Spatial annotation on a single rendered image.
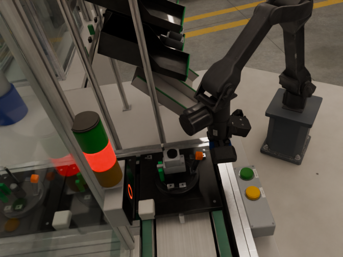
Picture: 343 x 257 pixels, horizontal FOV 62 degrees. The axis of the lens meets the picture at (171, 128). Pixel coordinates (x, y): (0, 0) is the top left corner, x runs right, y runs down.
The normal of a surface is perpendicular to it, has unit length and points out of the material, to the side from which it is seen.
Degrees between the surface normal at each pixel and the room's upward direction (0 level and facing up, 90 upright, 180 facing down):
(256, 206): 0
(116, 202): 0
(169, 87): 45
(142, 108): 0
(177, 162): 90
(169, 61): 25
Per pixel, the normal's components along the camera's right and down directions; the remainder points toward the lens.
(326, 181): -0.13, -0.71
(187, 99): 0.61, -0.52
